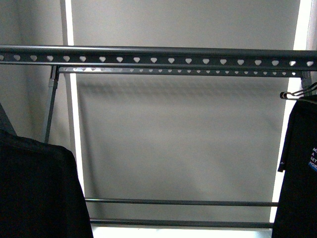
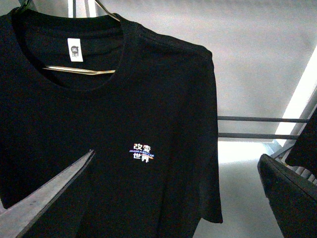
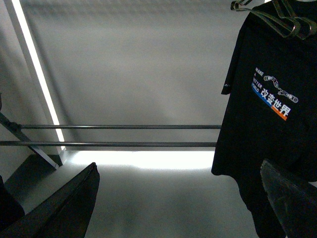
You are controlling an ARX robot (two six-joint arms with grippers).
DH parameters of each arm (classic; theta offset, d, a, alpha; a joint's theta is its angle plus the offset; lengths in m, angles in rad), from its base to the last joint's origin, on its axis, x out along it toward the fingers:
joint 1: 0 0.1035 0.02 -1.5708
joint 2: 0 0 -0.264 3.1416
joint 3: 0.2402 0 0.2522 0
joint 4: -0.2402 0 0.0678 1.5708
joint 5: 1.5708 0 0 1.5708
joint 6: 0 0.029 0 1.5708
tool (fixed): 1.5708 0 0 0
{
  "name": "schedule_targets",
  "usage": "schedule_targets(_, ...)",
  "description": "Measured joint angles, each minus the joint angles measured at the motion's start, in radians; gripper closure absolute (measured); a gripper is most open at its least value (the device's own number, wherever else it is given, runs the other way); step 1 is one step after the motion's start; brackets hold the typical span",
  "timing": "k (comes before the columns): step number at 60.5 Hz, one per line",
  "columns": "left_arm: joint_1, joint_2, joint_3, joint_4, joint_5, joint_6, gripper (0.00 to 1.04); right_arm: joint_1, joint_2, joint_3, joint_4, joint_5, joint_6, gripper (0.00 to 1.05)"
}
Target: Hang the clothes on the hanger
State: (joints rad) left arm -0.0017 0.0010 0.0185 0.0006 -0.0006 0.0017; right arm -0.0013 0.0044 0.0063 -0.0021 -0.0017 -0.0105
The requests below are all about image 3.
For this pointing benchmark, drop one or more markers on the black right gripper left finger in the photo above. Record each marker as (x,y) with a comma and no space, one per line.
(65,214)

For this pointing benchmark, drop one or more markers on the hanging black printed t-shirt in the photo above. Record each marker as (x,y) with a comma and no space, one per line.
(271,114)

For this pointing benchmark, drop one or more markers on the lower grey rack rail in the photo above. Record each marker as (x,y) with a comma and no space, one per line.
(110,144)

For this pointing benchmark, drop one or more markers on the upper grey rack rail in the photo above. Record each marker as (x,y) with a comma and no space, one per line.
(119,126)

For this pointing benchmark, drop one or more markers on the grey rack rail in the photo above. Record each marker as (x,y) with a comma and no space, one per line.
(110,144)
(119,126)

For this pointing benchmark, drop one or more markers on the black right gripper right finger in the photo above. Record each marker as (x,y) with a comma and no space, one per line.
(293,200)

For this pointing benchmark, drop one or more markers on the grey metal rack frame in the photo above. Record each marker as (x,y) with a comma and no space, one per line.
(23,140)

